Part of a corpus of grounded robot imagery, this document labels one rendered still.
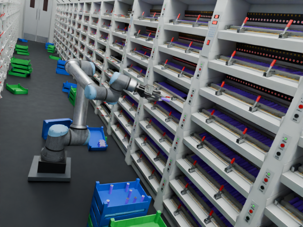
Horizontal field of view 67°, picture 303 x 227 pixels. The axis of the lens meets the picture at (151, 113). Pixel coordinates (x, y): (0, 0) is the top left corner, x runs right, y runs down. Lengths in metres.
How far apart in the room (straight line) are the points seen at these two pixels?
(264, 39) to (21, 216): 1.81
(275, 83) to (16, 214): 1.75
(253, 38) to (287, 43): 0.20
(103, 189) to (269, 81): 1.15
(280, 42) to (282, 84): 0.20
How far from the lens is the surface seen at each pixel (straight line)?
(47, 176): 2.11
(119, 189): 1.62
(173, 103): 1.80
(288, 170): 1.24
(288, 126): 1.18
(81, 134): 2.06
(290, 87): 1.20
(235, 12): 1.65
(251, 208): 1.33
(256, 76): 1.30
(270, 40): 1.31
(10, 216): 1.88
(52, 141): 2.02
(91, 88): 1.49
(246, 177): 1.41
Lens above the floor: 1.30
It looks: 18 degrees down
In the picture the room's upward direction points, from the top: 15 degrees clockwise
